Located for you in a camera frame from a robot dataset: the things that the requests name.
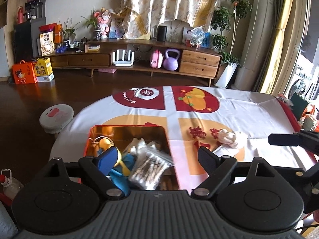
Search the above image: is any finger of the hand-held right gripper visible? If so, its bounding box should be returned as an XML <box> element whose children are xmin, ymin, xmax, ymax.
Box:
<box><xmin>268</xmin><ymin>131</ymin><xmax>319</xmax><ymax>152</ymax></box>
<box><xmin>277</xmin><ymin>164</ymin><xmax>319</xmax><ymax>193</ymax></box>

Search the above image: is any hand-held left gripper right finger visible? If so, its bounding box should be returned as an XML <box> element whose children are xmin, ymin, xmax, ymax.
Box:
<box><xmin>191</xmin><ymin>146</ymin><xmax>276</xmax><ymax>201</ymax></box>

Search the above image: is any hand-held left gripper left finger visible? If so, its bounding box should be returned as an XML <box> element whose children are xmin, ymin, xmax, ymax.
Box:
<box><xmin>48</xmin><ymin>146</ymin><xmax>125</xmax><ymax>201</ymax></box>

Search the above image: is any white tissue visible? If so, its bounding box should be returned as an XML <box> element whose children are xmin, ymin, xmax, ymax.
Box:
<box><xmin>217</xmin><ymin>129</ymin><xmax>237</xmax><ymax>148</ymax></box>

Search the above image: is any white cloth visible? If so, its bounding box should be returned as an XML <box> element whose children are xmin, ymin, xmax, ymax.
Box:
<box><xmin>213</xmin><ymin>132</ymin><xmax>250</xmax><ymax>156</ymax></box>

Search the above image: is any cotton swab pack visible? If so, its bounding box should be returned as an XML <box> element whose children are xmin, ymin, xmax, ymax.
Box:
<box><xmin>128</xmin><ymin>146</ymin><xmax>175</xmax><ymax>191</ymax></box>

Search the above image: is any yellow blue toy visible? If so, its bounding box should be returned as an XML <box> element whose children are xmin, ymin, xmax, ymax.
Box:
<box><xmin>96</xmin><ymin>137</ymin><xmax>131</xmax><ymax>176</ymax></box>

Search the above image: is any red cloth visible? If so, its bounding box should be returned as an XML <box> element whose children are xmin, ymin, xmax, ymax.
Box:
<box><xmin>274</xmin><ymin>96</ymin><xmax>303</xmax><ymax>132</ymax></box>

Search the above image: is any dark green chair back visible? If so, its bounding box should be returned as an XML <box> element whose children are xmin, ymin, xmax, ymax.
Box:
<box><xmin>290</xmin><ymin>92</ymin><xmax>309</xmax><ymax>120</ymax></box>

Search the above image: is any printed tablecloth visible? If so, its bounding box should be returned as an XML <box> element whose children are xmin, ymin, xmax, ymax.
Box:
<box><xmin>50</xmin><ymin>86</ymin><xmax>317</xmax><ymax>192</ymax></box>

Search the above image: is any washing machine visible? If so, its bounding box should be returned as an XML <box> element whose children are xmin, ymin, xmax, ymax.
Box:
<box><xmin>285</xmin><ymin>63</ymin><xmax>316</xmax><ymax>100</ymax></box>

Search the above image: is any round white stool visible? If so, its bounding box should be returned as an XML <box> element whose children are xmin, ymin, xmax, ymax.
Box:
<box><xmin>39</xmin><ymin>104</ymin><xmax>75</xmax><ymax>138</ymax></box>

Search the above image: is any white plant pot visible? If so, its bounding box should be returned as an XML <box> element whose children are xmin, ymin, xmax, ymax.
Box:
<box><xmin>215</xmin><ymin>63</ymin><xmax>238</xmax><ymax>89</ymax></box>

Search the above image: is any white router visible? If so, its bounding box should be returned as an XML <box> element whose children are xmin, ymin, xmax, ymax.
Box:
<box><xmin>112</xmin><ymin>50</ymin><xmax>135</xmax><ymax>67</ymax></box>

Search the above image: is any wooden TV cabinet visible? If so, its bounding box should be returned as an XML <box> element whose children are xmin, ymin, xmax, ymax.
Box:
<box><xmin>48</xmin><ymin>38</ymin><xmax>223</xmax><ymax>86</ymax></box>

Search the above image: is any covered standing air conditioner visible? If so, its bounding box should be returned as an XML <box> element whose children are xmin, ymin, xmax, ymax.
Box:
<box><xmin>234</xmin><ymin>0</ymin><xmax>277</xmax><ymax>91</ymax></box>

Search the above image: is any plastic bottle with red cap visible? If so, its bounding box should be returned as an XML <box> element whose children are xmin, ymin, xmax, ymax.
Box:
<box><xmin>0</xmin><ymin>169</ymin><xmax>24</xmax><ymax>202</ymax></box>

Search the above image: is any purple kettlebell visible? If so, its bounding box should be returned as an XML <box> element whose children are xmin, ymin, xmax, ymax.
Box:
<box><xmin>163</xmin><ymin>49</ymin><xmax>180</xmax><ymax>71</ymax></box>

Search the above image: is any yellow cardboard box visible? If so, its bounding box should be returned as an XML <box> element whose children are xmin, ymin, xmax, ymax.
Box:
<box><xmin>33</xmin><ymin>57</ymin><xmax>55</xmax><ymax>82</ymax></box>

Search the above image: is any yellow curtain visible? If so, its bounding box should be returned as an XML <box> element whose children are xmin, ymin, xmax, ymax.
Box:
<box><xmin>259</xmin><ymin>0</ymin><xmax>303</xmax><ymax>95</ymax></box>

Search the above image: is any dark teapot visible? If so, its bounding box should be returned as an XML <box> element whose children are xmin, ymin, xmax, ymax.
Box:
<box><xmin>78</xmin><ymin>37</ymin><xmax>90</xmax><ymax>51</ymax></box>

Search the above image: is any orange gift box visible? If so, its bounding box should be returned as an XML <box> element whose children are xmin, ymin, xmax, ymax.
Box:
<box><xmin>12</xmin><ymin>60</ymin><xmax>38</xmax><ymax>84</ymax></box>

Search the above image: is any grey cushion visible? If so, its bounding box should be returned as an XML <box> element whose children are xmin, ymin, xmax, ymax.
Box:
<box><xmin>0</xmin><ymin>199</ymin><xmax>19</xmax><ymax>239</ymax></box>

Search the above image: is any small potted leafy plant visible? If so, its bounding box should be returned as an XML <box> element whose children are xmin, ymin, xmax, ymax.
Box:
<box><xmin>58</xmin><ymin>19</ymin><xmax>80</xmax><ymax>48</ymax></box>

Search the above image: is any potted plant with patterned pot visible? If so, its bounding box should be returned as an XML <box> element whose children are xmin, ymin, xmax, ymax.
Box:
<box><xmin>81</xmin><ymin>6</ymin><xmax>102</xmax><ymax>41</ymax></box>

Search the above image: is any clear plastic bag of toys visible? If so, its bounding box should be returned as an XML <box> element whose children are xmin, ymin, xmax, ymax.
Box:
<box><xmin>186</xmin><ymin>26</ymin><xmax>207</xmax><ymax>48</ymax></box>

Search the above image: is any printed snack box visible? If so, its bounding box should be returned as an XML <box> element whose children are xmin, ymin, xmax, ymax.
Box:
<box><xmin>38</xmin><ymin>32</ymin><xmax>55</xmax><ymax>56</ymax></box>

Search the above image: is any orange gift bag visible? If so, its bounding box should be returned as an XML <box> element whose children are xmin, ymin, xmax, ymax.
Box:
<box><xmin>53</xmin><ymin>24</ymin><xmax>63</xmax><ymax>44</ymax></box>

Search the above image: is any black speaker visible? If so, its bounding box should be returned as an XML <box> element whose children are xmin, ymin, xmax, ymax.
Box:
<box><xmin>157</xmin><ymin>25</ymin><xmax>167</xmax><ymax>41</ymax></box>

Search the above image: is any tall green tree plant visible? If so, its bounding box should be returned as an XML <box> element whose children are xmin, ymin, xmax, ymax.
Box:
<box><xmin>211</xmin><ymin>0</ymin><xmax>252</xmax><ymax>66</ymax></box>

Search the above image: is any pink plush doll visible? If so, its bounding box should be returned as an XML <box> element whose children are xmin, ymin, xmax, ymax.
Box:
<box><xmin>98</xmin><ymin>7</ymin><xmax>116</xmax><ymax>39</ymax></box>

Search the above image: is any red gift box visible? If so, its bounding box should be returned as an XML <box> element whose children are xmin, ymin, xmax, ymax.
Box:
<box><xmin>38</xmin><ymin>23</ymin><xmax>57</xmax><ymax>32</ymax></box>

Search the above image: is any black cabinet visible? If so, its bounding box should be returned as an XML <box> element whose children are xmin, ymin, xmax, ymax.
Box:
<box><xmin>14</xmin><ymin>17</ymin><xmax>46</xmax><ymax>64</ymax></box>

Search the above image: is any white cupboard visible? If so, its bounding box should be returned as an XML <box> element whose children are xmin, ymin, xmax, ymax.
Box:
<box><xmin>0</xmin><ymin>26</ymin><xmax>15</xmax><ymax>77</ymax></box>

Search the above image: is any floral cover cloth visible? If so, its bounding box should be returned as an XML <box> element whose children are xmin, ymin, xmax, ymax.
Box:
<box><xmin>121</xmin><ymin>0</ymin><xmax>223</xmax><ymax>34</ymax></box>

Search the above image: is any black coffee machine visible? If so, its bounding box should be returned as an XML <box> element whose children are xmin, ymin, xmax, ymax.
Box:
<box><xmin>24</xmin><ymin>0</ymin><xmax>46</xmax><ymax>20</ymax></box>

